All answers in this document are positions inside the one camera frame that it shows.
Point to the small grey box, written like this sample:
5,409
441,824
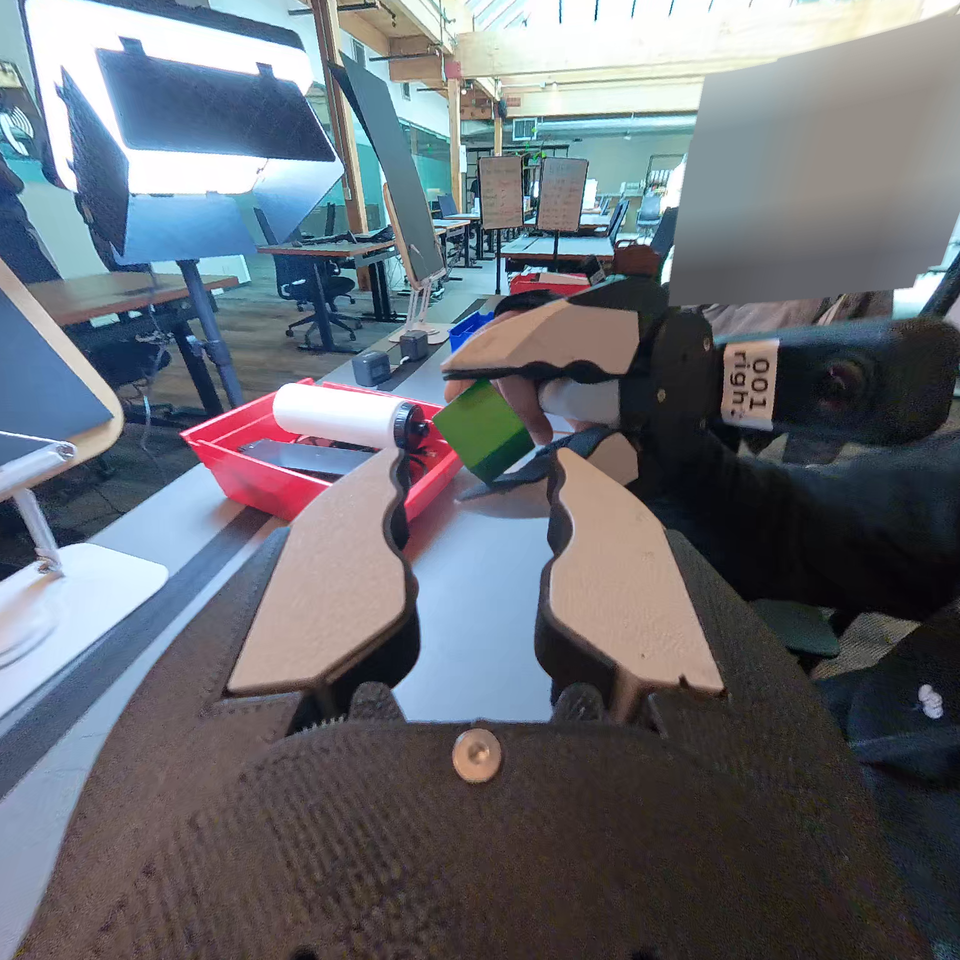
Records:
371,369
414,346

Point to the studio light panel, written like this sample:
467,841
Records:
210,112

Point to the black office chair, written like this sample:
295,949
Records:
300,289

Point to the white bottle black cap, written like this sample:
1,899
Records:
330,412

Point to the wooden board stand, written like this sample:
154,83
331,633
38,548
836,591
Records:
427,328

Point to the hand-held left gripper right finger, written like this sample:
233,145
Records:
630,600

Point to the red plastic bin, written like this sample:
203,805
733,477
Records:
247,480
540,285

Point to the dark green chair seat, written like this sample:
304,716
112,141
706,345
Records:
795,626

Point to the blue plastic bin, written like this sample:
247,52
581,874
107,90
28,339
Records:
469,334

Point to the wall poster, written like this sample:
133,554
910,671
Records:
15,120

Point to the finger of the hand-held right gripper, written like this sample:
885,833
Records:
555,334
615,454

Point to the black light stand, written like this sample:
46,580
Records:
206,330

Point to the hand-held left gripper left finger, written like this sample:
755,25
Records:
330,600

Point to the rolling whiteboard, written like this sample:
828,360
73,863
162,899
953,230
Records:
562,193
501,191

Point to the person's right hand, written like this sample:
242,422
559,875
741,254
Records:
517,405

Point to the wooden office desk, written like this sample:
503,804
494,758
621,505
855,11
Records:
112,289
330,247

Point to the small green block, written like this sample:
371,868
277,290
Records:
480,435

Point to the dark metal plate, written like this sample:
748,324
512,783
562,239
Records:
300,457

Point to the black flag panel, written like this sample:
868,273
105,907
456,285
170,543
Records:
390,165

